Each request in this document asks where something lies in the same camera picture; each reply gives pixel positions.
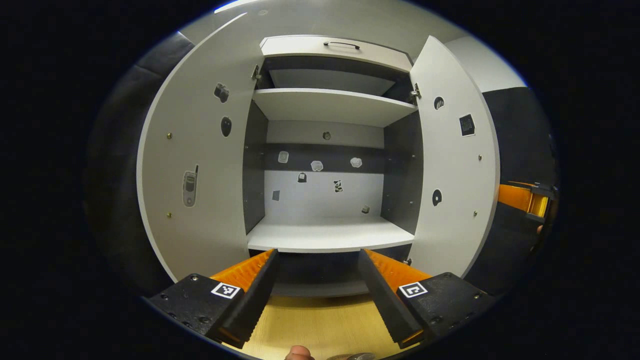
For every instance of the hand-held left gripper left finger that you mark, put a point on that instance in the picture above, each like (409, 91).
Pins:
(252, 305)

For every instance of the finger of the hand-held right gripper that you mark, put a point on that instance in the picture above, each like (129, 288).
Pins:
(515, 197)

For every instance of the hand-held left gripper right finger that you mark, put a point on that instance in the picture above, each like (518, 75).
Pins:
(382, 300)

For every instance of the white cabinet door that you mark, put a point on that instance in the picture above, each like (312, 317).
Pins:
(200, 150)
(450, 160)

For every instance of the white and grey cabinet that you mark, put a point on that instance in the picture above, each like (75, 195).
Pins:
(325, 232)

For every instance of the white cabinet drawer front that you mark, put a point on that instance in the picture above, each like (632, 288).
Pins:
(320, 50)

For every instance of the black backdrop cloth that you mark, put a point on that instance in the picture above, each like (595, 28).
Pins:
(120, 150)
(520, 140)

